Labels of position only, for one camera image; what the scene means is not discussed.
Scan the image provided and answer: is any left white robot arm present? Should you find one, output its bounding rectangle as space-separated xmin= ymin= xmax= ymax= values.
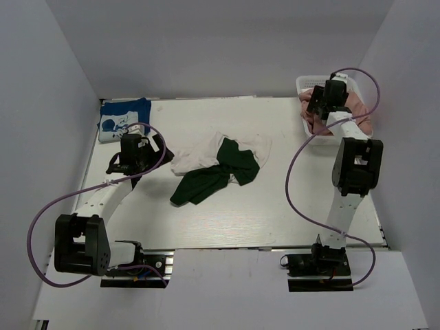
xmin=54 ymin=133 xmax=174 ymax=276

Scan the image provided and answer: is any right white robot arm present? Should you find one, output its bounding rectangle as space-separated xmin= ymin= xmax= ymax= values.
xmin=307 ymin=76 xmax=384 ymax=274

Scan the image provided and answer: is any pink t shirt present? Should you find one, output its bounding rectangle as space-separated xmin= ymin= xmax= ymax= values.
xmin=298 ymin=89 xmax=373 ymax=136

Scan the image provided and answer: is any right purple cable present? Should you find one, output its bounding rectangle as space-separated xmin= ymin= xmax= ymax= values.
xmin=285 ymin=67 xmax=381 ymax=288

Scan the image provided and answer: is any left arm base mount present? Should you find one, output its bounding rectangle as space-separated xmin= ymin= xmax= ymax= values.
xmin=100 ymin=241 xmax=174 ymax=289

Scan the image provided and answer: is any folded blue white t shirt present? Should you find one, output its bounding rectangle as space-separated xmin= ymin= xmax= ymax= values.
xmin=98 ymin=98 xmax=151 ymax=143

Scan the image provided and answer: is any white plastic basket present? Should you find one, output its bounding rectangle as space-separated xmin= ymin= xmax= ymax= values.
xmin=296 ymin=75 xmax=363 ymax=146

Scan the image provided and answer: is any white and green t shirt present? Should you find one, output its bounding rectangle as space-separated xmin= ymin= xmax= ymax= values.
xmin=170 ymin=132 xmax=272 ymax=206

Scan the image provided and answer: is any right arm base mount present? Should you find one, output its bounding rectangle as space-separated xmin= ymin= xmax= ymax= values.
xmin=279 ymin=239 xmax=353 ymax=293

